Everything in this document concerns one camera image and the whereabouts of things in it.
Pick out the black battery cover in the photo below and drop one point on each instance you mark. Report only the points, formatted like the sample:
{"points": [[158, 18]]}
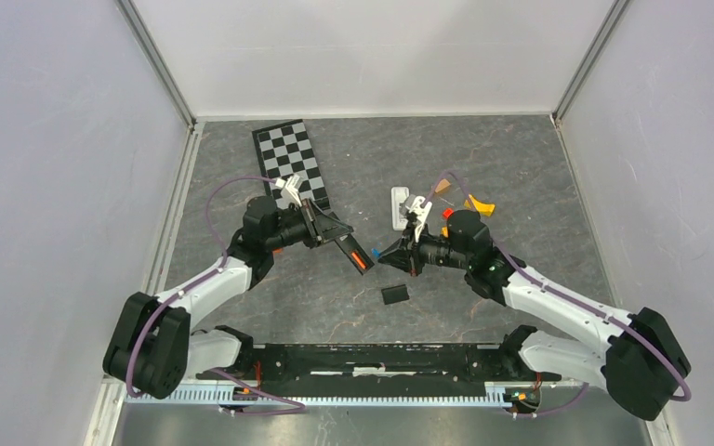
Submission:
{"points": [[394, 294]]}

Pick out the black remote control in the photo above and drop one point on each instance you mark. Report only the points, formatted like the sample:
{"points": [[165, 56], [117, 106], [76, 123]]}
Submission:
{"points": [[347, 244]]}

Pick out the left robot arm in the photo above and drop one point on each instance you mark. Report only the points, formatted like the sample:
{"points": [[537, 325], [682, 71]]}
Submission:
{"points": [[153, 346]]}

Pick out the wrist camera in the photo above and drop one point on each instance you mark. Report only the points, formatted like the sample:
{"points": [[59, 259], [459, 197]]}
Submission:
{"points": [[289, 190], [417, 211]]}

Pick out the checkered chess board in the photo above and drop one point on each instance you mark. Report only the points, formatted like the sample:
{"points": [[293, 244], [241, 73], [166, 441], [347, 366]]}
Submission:
{"points": [[286, 149]]}

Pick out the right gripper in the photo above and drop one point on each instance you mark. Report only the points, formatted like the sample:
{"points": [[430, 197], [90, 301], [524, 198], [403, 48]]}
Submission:
{"points": [[405, 256]]}

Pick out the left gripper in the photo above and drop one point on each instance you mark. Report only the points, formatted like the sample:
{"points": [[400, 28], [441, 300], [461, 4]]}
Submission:
{"points": [[320, 228]]}

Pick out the white remote control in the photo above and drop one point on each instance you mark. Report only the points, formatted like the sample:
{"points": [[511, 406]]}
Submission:
{"points": [[398, 197]]}

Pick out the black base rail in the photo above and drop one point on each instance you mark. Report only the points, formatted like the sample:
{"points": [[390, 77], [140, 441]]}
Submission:
{"points": [[382, 370]]}

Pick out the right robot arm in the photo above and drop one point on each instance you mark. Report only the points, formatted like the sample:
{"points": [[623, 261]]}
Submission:
{"points": [[634, 356]]}

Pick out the brown wooden block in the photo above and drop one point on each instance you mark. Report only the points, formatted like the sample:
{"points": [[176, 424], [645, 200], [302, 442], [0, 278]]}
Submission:
{"points": [[442, 186]]}

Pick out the yellow arch block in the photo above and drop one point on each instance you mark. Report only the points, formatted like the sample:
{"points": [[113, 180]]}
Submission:
{"points": [[483, 208]]}

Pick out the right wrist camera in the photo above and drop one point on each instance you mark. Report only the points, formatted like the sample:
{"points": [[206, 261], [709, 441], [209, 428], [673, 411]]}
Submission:
{"points": [[417, 211]]}

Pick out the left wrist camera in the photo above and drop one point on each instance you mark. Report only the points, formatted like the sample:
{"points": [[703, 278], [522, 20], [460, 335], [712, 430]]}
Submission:
{"points": [[289, 190]]}

